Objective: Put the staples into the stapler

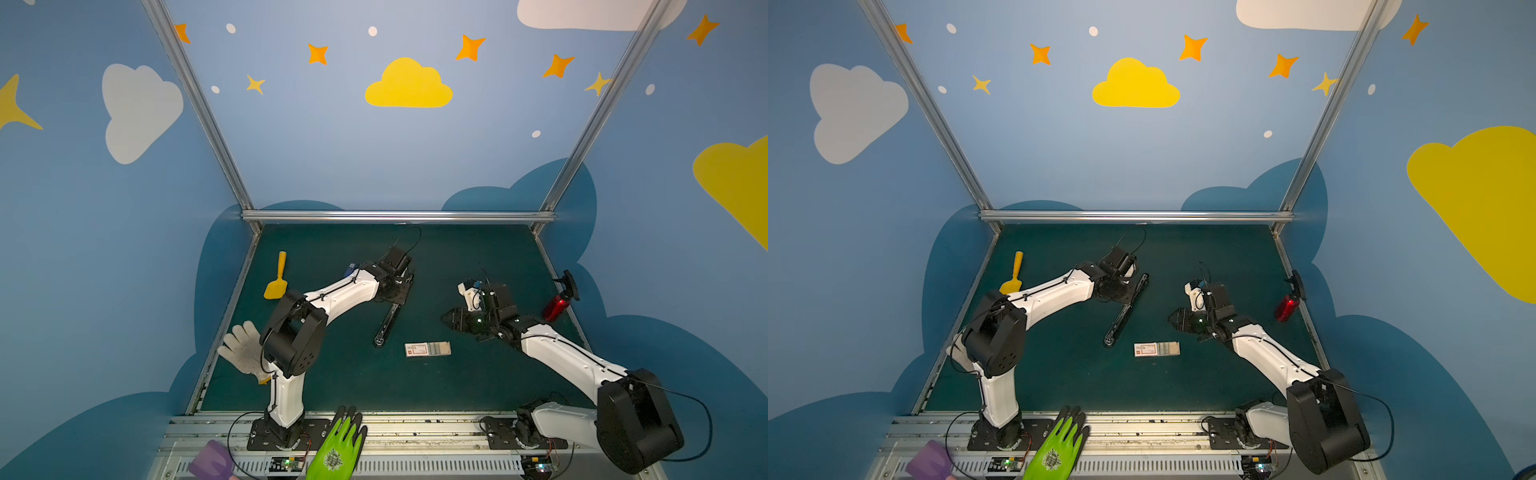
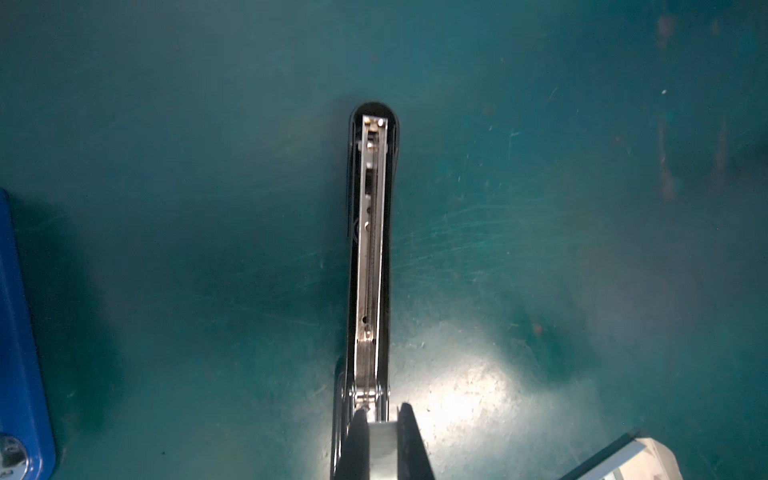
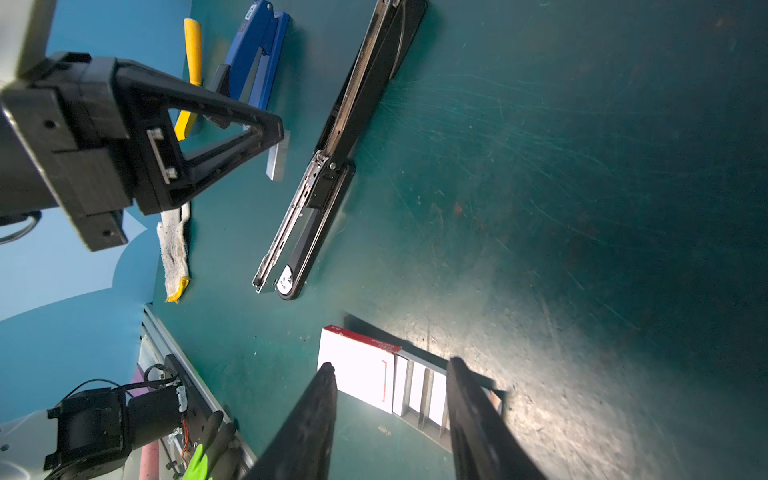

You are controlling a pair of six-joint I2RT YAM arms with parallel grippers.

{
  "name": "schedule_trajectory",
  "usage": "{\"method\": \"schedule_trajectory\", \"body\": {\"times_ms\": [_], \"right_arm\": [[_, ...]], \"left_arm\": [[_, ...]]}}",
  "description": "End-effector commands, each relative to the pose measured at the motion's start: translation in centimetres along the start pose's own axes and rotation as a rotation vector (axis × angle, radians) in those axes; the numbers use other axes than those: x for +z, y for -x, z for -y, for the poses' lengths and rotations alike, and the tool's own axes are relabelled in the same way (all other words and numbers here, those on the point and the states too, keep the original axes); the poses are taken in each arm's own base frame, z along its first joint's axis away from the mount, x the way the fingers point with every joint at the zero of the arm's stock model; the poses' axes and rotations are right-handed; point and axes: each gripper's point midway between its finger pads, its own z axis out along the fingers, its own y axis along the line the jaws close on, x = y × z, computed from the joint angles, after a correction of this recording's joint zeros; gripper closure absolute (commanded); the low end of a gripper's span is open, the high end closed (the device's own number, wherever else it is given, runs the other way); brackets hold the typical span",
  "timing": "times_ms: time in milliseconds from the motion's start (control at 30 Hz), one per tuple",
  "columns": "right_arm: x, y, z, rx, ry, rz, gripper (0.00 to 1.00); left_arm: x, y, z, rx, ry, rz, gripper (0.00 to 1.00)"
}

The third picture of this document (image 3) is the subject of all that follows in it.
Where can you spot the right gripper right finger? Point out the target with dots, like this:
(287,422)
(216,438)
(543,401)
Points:
(482,445)

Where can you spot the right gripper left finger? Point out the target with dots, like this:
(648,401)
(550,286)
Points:
(302,447)

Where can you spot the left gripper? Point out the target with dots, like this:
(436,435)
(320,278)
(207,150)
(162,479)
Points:
(65,126)

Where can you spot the silver staple strip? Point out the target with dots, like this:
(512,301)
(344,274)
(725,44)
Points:
(277,158)

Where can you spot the white cotton glove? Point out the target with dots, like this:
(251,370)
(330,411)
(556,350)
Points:
(174,255)

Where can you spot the green black work glove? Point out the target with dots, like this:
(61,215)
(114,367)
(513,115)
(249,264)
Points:
(215,456)

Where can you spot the yellow toy shovel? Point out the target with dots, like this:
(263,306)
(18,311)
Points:
(193,45)

